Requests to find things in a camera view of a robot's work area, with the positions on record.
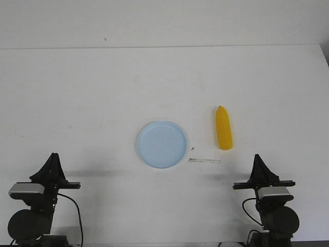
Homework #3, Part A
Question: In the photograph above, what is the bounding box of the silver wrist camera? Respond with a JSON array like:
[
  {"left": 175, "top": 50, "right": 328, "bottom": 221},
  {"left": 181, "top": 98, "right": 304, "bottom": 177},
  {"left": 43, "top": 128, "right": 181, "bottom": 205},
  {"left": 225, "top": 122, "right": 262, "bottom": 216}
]
[
  {"left": 8, "top": 182, "right": 45, "bottom": 199},
  {"left": 258, "top": 186, "right": 294, "bottom": 201}
]

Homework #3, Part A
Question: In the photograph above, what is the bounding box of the yellow toy corn cob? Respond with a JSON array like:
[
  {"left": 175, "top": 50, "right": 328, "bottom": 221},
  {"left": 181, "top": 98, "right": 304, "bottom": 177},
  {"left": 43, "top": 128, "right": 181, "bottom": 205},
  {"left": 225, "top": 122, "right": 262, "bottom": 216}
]
[{"left": 215, "top": 105, "right": 233, "bottom": 150}]

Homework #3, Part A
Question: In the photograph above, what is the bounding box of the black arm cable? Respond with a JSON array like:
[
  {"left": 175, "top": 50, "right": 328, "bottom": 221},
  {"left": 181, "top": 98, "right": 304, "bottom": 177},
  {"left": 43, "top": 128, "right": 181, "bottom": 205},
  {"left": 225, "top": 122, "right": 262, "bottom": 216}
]
[
  {"left": 9, "top": 193, "right": 84, "bottom": 246},
  {"left": 242, "top": 197, "right": 265, "bottom": 244}
]

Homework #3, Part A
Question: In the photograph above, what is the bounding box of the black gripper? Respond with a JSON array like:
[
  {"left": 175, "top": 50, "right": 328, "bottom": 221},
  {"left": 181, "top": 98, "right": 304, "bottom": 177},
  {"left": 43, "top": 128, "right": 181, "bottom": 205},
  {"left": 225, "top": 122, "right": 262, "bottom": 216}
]
[
  {"left": 232, "top": 154, "right": 296, "bottom": 198},
  {"left": 29, "top": 153, "right": 81, "bottom": 206}
]

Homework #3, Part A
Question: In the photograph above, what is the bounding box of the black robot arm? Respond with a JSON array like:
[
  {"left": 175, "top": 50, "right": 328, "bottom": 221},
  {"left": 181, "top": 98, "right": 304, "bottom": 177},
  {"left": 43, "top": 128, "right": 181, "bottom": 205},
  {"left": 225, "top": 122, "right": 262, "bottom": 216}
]
[
  {"left": 232, "top": 154, "right": 300, "bottom": 246},
  {"left": 7, "top": 153, "right": 84, "bottom": 246}
]

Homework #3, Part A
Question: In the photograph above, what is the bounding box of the horizontal clear tape strip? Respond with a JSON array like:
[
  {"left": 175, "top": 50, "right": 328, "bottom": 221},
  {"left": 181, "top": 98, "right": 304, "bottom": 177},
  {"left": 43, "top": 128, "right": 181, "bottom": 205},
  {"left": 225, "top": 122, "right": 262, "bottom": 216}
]
[{"left": 189, "top": 158, "right": 221, "bottom": 164}]

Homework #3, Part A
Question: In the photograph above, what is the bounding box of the light blue round plate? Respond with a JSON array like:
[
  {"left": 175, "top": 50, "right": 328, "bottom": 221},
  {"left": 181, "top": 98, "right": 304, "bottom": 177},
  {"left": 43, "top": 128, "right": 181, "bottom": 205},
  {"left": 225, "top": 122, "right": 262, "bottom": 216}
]
[{"left": 136, "top": 121, "right": 188, "bottom": 169}]

